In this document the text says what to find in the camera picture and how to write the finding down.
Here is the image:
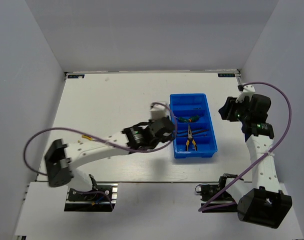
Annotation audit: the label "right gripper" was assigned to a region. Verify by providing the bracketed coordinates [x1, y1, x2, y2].
[218, 96, 251, 123]

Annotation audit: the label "yellow handled needle-nose pliers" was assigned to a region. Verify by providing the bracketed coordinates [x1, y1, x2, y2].
[185, 125, 197, 151]

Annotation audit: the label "large brown hex key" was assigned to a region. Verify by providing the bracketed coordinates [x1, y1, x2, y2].
[177, 128, 209, 138]

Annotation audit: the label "green stubby screwdriver orange cap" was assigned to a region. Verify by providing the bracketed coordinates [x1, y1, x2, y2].
[188, 115, 200, 123]

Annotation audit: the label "medium brown hex key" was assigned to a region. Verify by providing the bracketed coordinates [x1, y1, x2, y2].
[177, 134, 207, 139]

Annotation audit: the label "yellow handled combination pliers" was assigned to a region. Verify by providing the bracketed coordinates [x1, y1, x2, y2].
[81, 134, 92, 141]

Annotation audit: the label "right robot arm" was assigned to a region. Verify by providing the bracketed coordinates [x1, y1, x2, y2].
[217, 94, 292, 229]

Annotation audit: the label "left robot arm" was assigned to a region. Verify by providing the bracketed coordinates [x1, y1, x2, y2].
[44, 117, 175, 200]

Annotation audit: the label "right blue corner label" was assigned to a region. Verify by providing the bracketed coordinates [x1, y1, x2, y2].
[217, 73, 235, 78]

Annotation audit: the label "blue corner label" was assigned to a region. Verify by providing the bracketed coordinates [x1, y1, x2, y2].
[67, 74, 85, 79]
[217, 73, 235, 78]

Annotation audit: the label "blue divided plastic bin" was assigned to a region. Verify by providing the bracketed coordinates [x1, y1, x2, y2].
[170, 93, 217, 159]

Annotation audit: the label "left blue corner label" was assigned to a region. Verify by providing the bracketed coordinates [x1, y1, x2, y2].
[67, 74, 85, 79]

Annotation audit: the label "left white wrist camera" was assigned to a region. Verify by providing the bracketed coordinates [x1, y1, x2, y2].
[150, 101, 168, 121]

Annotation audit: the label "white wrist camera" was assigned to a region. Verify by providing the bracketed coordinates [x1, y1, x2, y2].
[235, 84, 255, 103]
[150, 101, 168, 121]

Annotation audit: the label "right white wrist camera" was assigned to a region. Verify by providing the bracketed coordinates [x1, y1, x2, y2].
[235, 84, 255, 103]

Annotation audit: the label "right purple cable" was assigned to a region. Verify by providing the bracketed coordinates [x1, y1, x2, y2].
[198, 81, 292, 213]

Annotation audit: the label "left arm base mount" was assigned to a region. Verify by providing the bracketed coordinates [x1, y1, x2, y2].
[64, 182, 118, 213]

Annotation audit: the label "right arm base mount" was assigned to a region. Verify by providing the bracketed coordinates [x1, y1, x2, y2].
[195, 173, 238, 213]

